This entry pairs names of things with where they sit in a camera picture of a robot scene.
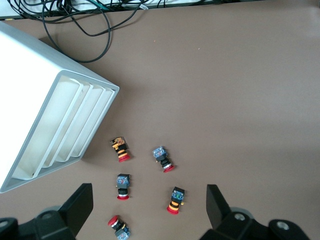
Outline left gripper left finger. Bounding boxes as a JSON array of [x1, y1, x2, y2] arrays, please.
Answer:
[[0, 183, 95, 240]]

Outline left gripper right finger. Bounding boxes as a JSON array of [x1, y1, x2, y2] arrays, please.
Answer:
[[199, 184, 310, 240]]

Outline red striped-collar button blue block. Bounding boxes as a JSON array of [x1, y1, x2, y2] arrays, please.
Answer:
[[166, 186, 187, 216]]

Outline red mushroom button blue block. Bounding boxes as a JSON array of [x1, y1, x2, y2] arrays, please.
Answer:
[[115, 173, 132, 201], [107, 214, 132, 240], [151, 146, 176, 174]]

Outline red striped-collar button orange block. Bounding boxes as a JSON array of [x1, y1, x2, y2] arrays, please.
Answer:
[[109, 136, 131, 164]]

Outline brown table mat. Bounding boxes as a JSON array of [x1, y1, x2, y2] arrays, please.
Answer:
[[0, 0, 320, 240]]

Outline white slotted rack box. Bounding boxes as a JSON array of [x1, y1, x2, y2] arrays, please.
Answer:
[[0, 21, 120, 195]]

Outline short looped black cable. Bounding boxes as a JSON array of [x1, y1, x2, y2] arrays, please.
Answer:
[[57, 0, 151, 37]]

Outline long looped black cable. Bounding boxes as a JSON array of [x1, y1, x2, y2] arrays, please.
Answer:
[[41, 0, 113, 64]]

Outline tangled black cables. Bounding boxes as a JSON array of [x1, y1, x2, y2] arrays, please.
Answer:
[[0, 0, 151, 26]]

